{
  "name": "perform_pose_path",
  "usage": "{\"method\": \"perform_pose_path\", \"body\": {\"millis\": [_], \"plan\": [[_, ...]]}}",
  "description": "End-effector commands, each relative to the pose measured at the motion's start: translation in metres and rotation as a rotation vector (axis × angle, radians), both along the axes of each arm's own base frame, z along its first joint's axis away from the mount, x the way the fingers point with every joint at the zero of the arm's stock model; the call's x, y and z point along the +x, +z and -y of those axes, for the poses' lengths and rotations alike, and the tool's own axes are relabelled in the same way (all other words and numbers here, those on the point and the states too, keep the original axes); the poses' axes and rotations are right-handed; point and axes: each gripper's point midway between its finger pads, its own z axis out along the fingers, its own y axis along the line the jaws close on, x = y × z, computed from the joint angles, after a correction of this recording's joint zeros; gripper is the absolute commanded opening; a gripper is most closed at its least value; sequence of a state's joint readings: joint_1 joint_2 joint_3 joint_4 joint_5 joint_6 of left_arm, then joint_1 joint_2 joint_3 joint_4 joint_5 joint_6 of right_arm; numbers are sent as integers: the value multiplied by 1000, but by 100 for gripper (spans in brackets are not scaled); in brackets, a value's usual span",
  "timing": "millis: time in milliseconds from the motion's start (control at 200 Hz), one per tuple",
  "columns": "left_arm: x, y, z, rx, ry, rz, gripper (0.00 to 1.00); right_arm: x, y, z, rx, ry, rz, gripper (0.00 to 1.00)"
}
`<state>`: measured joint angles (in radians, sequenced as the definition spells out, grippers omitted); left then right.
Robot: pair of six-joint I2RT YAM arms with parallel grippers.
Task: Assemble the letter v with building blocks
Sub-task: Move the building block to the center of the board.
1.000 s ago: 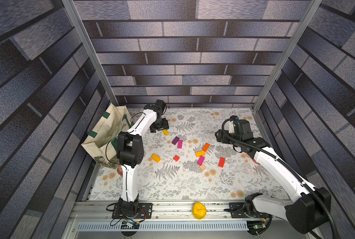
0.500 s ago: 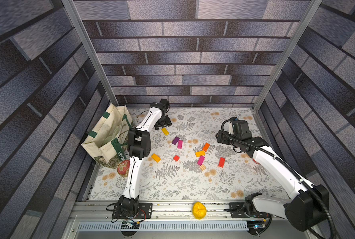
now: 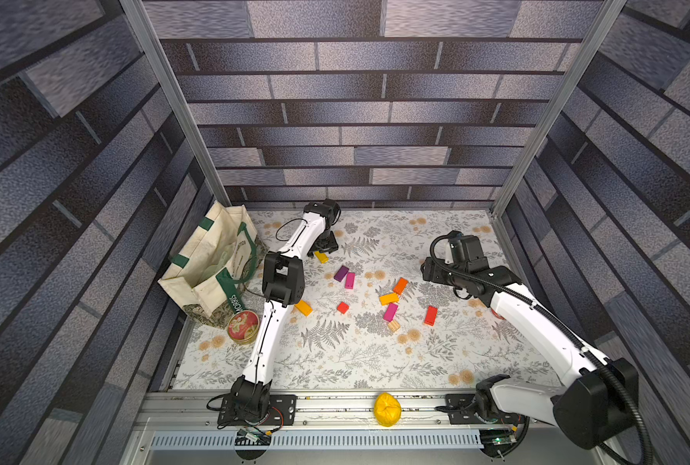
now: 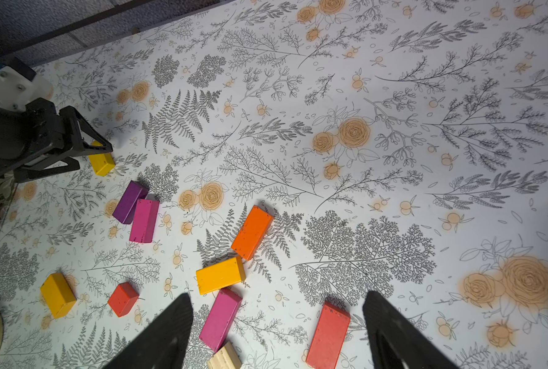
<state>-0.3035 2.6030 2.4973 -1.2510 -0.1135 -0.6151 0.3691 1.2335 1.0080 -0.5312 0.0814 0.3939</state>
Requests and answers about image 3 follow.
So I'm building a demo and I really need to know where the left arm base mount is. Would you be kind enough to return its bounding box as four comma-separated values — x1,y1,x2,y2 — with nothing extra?
216,393,298,429

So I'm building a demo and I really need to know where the yellow-orange flat wooden block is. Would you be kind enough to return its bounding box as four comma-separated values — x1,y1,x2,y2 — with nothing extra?
380,293,400,305

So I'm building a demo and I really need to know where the orange-yellow wooden block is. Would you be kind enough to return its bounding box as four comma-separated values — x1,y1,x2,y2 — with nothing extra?
294,300,313,317

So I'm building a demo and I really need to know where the magenta wooden block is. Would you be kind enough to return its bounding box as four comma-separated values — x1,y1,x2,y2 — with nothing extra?
345,272,356,290

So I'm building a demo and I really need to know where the yellow wooden block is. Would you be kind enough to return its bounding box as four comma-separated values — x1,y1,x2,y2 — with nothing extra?
314,251,329,264

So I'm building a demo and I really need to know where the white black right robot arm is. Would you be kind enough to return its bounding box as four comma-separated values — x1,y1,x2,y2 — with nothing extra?
422,231,648,450

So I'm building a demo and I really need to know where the cream green tote bag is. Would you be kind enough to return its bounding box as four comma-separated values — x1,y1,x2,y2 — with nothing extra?
158,201,268,327

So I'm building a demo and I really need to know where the black corrugated cable hose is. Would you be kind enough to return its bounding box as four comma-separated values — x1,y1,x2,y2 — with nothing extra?
428,231,654,465

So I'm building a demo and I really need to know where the red wooden block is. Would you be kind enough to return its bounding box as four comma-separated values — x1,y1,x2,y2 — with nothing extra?
424,305,438,327

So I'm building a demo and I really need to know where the purple wooden block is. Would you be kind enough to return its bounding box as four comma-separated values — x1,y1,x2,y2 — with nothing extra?
333,265,350,282

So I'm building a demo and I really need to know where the slotted metal cable tray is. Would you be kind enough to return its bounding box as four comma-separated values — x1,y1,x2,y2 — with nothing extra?
150,429,484,451

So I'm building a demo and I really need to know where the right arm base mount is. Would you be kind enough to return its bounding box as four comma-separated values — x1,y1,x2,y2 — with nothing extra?
437,393,524,426

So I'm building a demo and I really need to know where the pink wooden block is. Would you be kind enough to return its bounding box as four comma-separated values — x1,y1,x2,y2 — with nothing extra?
384,302,398,323

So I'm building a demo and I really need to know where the round red tin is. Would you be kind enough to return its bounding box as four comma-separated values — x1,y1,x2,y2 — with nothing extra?
227,310,261,345

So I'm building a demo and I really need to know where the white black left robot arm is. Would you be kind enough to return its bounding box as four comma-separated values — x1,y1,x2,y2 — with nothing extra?
230,199,341,420

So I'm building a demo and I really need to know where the orange wooden block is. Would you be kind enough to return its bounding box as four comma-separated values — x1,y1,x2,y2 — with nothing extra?
392,278,409,296

